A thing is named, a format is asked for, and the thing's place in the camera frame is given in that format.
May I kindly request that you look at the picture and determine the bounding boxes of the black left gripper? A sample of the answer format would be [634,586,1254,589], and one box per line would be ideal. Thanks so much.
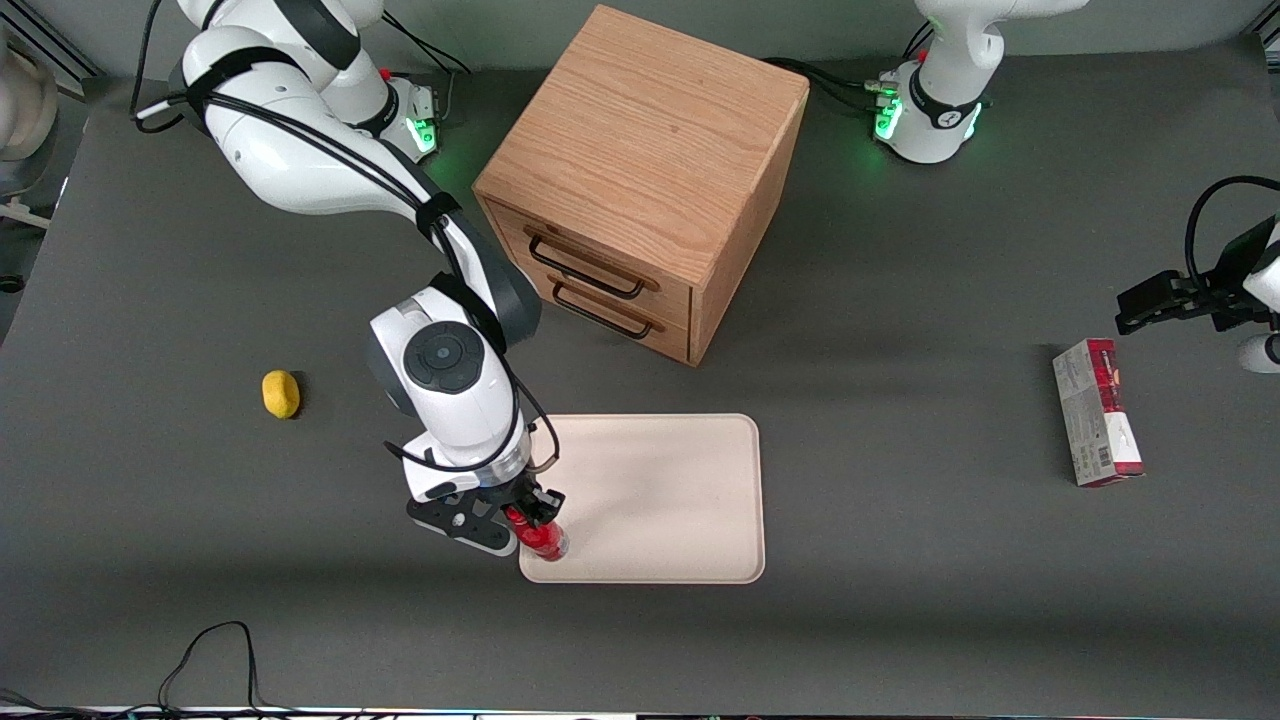
[1115,222,1273,337]

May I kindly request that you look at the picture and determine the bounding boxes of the wooden drawer, short handle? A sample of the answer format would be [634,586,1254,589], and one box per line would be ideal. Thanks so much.
[530,272,693,364]

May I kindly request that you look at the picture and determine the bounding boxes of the black cable at table edge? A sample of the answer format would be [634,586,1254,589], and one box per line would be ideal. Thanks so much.
[0,620,401,720]

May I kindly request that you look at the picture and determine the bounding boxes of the black left wrist cable loop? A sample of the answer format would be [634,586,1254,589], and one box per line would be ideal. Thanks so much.
[1184,175,1280,293]

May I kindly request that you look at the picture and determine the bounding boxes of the grey and red carton box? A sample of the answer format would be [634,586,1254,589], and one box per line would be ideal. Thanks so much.
[1051,338,1146,489]

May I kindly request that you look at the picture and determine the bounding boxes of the long black drawer handle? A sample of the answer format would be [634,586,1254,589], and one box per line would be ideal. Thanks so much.
[524,228,661,301]

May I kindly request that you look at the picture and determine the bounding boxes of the beige round stand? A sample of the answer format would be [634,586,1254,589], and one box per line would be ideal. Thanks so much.
[0,40,63,233]

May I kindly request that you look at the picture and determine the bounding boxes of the red coke bottle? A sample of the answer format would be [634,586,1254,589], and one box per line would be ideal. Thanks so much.
[505,506,571,562]

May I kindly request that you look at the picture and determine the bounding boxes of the short black drawer handle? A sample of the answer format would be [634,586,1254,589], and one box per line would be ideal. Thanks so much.
[548,276,667,341]

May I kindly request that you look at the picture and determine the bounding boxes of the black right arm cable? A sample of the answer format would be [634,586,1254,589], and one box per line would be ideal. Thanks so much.
[130,0,563,476]

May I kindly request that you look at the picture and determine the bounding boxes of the wooden drawer, long handle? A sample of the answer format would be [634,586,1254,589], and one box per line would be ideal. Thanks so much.
[483,197,696,323]

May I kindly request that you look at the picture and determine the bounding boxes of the yellow lemon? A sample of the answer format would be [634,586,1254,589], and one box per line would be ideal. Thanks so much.
[261,369,302,421]

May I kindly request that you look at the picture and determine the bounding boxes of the beige rectangular tray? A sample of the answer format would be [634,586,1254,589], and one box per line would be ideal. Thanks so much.
[518,413,767,586]

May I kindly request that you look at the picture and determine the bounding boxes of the black arm base cables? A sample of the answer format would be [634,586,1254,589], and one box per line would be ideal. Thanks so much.
[762,22,936,113]
[378,12,475,129]

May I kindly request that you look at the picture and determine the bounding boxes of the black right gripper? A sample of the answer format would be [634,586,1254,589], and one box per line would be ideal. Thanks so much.
[468,468,567,543]

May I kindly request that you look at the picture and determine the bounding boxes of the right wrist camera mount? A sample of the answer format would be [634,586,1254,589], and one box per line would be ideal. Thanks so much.
[405,478,520,558]

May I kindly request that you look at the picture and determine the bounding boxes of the black right arm base cables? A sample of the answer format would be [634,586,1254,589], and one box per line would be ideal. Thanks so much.
[378,12,475,129]

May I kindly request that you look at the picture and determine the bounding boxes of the wooden two-drawer cabinet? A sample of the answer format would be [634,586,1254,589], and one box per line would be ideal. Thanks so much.
[472,4,811,369]

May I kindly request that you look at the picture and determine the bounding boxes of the black left arm base cables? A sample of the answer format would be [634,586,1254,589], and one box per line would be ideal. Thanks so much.
[762,22,936,113]

